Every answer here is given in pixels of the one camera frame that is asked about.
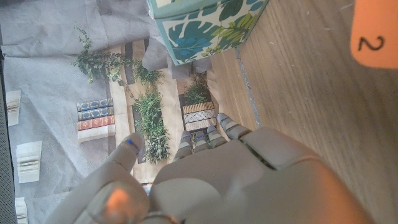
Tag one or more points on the orange peg board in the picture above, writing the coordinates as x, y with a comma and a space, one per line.
376, 21

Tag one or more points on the leaf print tissue box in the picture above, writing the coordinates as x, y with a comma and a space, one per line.
199, 34

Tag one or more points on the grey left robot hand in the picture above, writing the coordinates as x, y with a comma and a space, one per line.
236, 186

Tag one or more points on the printed fabric backdrop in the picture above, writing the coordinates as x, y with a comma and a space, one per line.
46, 77

